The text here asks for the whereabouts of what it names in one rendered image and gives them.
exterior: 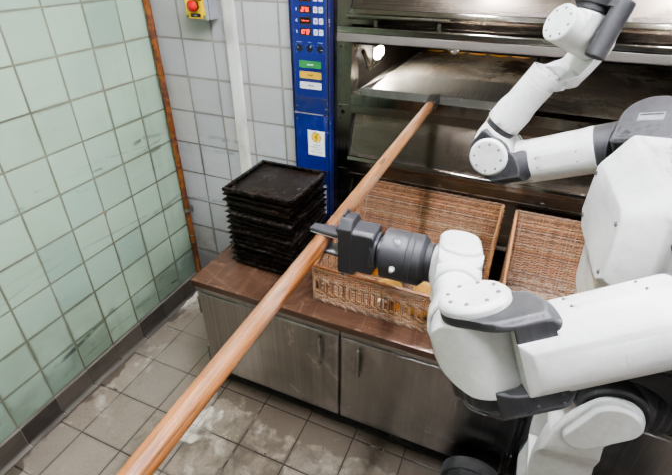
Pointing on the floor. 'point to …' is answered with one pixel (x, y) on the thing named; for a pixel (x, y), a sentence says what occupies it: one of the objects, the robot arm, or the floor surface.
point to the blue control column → (316, 99)
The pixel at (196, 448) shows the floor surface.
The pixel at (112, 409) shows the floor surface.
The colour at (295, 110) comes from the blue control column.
